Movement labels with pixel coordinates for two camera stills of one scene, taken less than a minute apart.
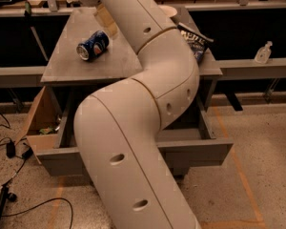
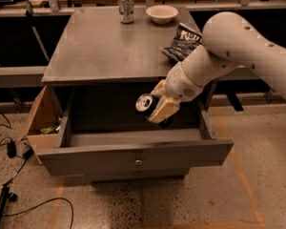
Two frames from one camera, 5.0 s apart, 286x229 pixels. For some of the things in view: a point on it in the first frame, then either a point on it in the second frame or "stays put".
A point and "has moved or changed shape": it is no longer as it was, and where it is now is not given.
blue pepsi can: [96, 45] has moved or changed shape
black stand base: [5, 196] stays put
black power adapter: [10, 150] stays put
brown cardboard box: [45, 125] stays put
